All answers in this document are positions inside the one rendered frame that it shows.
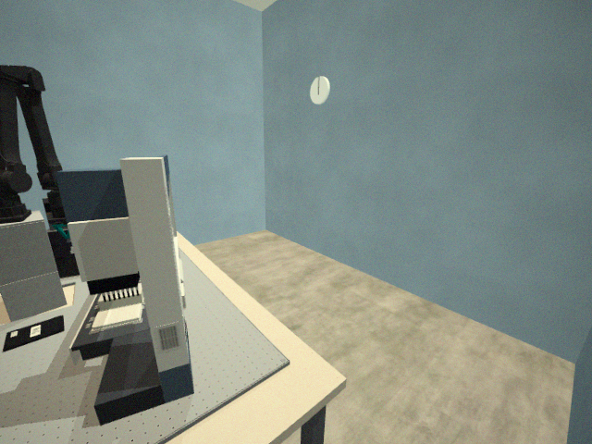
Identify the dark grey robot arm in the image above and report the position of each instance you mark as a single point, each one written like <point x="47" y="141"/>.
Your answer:
<point x="15" y="179"/>

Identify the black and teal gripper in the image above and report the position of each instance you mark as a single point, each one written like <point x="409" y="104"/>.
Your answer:
<point x="57" y="222"/>

